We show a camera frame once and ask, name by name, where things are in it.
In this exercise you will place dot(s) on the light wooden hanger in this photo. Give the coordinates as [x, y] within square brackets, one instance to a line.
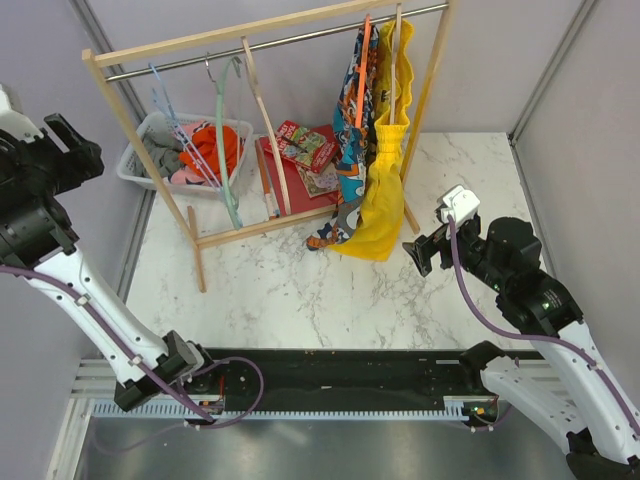
[257, 93]

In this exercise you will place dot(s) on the metal hanging rail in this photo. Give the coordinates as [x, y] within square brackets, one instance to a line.
[178, 64]

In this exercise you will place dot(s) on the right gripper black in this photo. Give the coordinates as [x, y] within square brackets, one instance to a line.
[439, 240]

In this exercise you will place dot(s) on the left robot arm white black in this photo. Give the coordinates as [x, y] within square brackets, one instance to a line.
[39, 244]

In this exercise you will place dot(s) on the small illustrated booklet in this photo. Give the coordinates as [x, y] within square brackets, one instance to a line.
[317, 184]

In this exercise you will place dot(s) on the white plastic laundry basket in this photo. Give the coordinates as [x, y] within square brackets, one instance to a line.
[130, 167]

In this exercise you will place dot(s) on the wooden hanger with yellow shorts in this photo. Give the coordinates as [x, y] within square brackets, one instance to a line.
[395, 46]

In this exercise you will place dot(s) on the orange plastic hanger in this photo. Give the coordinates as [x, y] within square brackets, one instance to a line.
[360, 70]

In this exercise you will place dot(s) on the aluminium corner post right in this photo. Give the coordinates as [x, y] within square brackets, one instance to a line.
[571, 34]

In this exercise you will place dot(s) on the grey garment in basket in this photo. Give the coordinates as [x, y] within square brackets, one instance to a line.
[164, 150]

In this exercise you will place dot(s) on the large red book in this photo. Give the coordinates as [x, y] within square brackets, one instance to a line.
[300, 201]

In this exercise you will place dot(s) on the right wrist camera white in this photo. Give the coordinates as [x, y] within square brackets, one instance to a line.
[458, 203]

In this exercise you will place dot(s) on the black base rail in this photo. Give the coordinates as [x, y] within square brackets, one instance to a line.
[339, 380]

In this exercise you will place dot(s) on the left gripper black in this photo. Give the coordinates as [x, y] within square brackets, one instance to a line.
[80, 163]

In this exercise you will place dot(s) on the orange shorts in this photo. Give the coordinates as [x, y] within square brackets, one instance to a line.
[205, 142]

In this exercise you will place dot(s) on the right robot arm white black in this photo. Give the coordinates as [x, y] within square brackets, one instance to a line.
[502, 283]

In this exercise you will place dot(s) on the yellow shorts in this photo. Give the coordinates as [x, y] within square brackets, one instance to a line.
[381, 214]

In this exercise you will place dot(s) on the colourful patterned shorts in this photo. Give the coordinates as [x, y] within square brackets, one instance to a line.
[353, 144]

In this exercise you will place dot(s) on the white slotted cable duct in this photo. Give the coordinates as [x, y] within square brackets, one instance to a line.
[170, 409]

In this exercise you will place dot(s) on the wooden clothes rack frame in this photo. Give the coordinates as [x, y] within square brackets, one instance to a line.
[96, 64]

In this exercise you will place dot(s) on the mint green plastic hanger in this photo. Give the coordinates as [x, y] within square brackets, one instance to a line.
[231, 202]

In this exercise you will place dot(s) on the blue wire hanger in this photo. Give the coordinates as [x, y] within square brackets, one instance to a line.
[164, 105]

